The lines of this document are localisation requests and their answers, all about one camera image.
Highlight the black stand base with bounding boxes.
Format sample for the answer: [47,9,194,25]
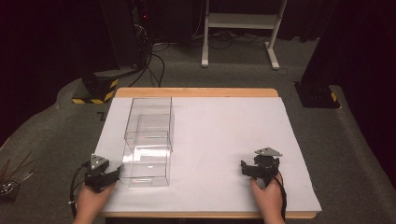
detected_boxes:
[293,81,341,109]

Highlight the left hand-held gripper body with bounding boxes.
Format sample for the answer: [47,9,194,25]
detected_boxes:
[83,153,117,193]

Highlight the person's left hand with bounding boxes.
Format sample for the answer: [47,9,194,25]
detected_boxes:
[72,181,117,224]

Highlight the black equipment tower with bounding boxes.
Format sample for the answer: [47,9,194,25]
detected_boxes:
[99,0,151,71]

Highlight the low clear plastic box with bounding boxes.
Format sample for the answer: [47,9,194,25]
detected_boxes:
[119,130,173,189]

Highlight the black floor cables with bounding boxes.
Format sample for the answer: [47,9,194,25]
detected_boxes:
[128,41,166,89]

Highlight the white metal stand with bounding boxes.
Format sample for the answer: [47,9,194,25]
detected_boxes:
[201,0,290,71]

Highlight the brown sticks and metal holder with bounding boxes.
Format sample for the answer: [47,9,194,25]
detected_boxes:
[0,150,35,202]

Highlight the person's right hand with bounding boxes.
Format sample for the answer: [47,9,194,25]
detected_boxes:
[249,175,286,224]

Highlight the wooden table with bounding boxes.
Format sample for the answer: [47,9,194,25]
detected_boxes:
[98,87,318,220]

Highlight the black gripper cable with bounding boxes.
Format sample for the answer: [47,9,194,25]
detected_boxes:
[275,173,288,222]
[69,161,92,218]

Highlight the tall clear plastic box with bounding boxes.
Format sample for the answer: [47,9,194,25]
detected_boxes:
[123,96,175,153]

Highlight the black stand with striped base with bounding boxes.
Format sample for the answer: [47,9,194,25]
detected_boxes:
[71,66,120,105]

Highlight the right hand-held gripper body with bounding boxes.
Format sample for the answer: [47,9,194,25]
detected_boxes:
[248,147,284,188]

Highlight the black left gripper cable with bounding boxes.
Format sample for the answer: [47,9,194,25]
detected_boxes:
[69,161,92,218]

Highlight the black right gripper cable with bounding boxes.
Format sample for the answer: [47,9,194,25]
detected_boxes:
[275,173,288,222]

